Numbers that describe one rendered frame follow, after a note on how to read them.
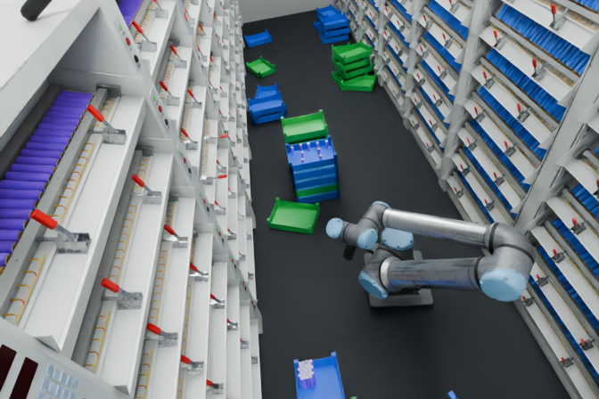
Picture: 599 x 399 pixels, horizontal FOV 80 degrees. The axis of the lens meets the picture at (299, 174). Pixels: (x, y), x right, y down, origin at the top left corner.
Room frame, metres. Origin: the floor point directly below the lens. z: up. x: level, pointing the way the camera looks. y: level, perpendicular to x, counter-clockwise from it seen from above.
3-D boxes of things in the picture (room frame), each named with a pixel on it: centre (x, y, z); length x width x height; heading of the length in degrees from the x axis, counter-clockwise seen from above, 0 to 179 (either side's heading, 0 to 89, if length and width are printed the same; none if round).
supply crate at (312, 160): (1.74, -0.10, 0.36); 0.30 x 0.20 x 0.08; 90
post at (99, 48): (0.86, 0.44, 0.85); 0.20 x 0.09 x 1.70; 91
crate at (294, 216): (1.53, 0.08, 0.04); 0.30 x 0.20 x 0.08; 67
